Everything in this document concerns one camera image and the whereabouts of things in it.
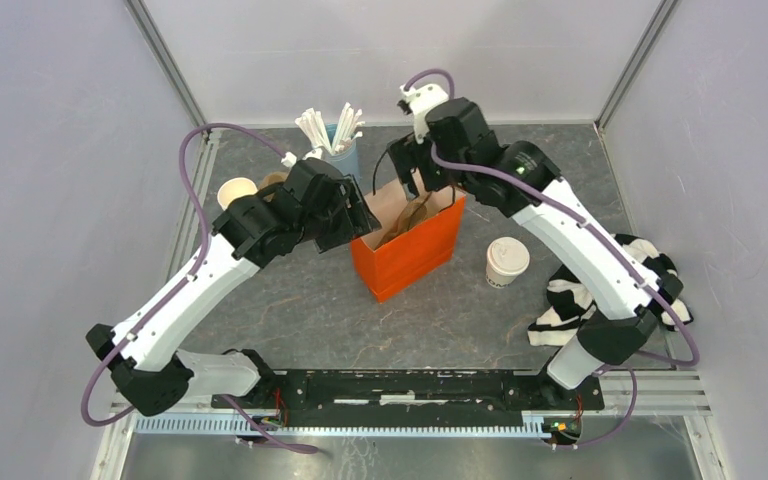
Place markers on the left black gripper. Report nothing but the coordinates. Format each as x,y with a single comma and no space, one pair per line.
357,220

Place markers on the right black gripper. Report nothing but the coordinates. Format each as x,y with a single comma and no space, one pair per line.
407,153

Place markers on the brown cardboard cup carrier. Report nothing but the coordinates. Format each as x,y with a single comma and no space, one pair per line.
413,214

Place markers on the orange paper bag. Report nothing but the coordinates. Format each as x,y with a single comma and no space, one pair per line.
390,269

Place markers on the white plastic cup lid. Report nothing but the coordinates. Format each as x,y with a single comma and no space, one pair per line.
508,256

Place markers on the white paper coffee cup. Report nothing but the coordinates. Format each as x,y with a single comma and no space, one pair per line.
503,275

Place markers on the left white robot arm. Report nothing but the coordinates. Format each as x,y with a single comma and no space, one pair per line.
143,354

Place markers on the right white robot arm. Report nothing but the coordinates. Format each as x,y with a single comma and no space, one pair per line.
452,145

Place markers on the blue straw holder cup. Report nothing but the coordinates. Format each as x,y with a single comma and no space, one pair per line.
344,159

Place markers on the stack of paper cups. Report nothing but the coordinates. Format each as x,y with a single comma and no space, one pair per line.
233,189

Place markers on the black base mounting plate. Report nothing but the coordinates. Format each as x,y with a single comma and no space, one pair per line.
390,417

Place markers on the black white striped cloth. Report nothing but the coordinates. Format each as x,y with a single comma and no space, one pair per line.
570,302

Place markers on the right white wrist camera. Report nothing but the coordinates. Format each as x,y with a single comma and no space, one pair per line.
419,101

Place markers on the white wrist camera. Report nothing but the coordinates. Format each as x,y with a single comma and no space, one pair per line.
290,159
419,101

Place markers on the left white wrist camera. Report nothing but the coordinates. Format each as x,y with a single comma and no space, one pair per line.
290,159

